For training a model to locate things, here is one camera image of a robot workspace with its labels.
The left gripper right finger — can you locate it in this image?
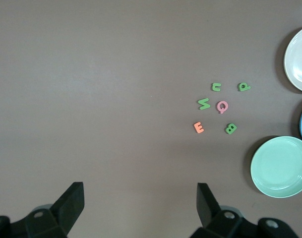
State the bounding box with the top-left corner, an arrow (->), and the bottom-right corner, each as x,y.
190,182 -> 300,238

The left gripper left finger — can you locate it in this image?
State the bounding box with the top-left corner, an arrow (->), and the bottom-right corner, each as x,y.
0,182 -> 85,238

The green foam letter B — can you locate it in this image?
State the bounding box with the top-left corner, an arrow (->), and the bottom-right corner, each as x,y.
224,123 -> 238,135

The green zigzag foam letter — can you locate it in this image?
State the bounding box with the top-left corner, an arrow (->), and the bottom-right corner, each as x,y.
197,98 -> 211,111

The orange foam letter E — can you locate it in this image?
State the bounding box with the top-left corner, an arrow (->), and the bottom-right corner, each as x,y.
192,121 -> 205,134

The green plate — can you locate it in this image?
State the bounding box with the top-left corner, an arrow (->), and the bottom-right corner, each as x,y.
250,135 -> 302,198

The pink foam letter Q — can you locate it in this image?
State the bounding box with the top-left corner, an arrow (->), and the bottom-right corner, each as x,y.
215,100 -> 229,115

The brown table mat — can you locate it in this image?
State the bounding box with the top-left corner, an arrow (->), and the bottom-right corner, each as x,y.
0,0 -> 302,238

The beige plate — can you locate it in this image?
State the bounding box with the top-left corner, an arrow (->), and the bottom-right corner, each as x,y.
284,25 -> 302,94

